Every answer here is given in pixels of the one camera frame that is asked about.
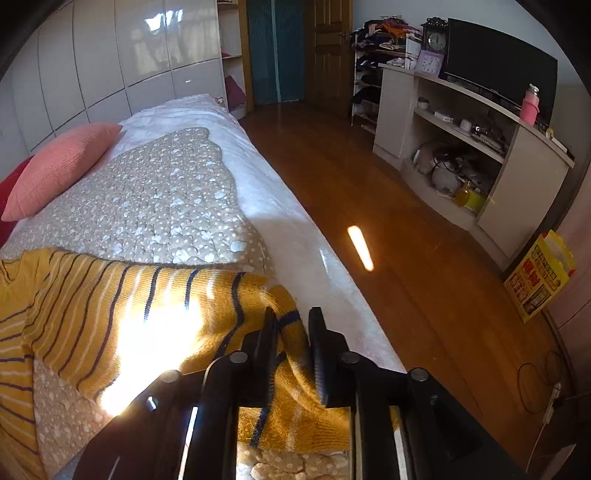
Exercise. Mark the beige dotted quilt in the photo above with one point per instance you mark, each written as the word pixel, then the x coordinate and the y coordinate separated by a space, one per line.
pixel 152 203

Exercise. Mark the white glossy wardrobe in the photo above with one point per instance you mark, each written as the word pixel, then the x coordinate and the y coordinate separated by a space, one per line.
pixel 106 60

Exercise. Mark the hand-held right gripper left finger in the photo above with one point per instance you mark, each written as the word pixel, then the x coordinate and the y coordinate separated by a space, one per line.
pixel 269 344

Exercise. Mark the wooden door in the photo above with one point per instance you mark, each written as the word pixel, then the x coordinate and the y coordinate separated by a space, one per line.
pixel 328 50

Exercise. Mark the white tv cabinet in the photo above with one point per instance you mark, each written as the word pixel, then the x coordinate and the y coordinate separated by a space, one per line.
pixel 466 147

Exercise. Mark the shoe rack with clothes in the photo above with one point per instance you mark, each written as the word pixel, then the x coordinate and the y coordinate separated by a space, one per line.
pixel 376 69

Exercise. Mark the black television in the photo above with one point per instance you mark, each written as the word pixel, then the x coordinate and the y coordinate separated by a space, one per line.
pixel 501 62

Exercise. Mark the yellow printed paper bag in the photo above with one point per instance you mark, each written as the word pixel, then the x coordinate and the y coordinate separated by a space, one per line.
pixel 539 277

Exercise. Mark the pink water bottle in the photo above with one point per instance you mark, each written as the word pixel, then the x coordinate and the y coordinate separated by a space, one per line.
pixel 530 107

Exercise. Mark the yellow striped knit sweater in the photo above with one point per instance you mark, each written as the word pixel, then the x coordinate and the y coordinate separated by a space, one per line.
pixel 115 314

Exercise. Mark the ornate table clock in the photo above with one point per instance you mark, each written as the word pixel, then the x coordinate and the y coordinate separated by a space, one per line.
pixel 436 37

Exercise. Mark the red pillow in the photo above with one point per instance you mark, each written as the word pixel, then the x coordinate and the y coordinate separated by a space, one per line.
pixel 10 194

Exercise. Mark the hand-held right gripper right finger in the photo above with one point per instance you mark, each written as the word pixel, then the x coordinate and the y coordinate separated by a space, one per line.
pixel 318 355

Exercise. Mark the white bed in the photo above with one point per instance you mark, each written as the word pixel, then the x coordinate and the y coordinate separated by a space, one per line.
pixel 281 221

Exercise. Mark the purple alarm clock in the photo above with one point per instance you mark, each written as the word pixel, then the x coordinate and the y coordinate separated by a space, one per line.
pixel 430 62

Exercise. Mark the pink pillow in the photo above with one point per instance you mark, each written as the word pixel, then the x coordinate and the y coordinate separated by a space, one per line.
pixel 57 168

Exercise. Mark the teal folding door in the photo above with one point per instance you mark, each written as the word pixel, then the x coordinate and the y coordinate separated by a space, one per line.
pixel 273 48

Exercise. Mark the open corner shelf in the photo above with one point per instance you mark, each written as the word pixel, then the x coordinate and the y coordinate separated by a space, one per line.
pixel 233 50

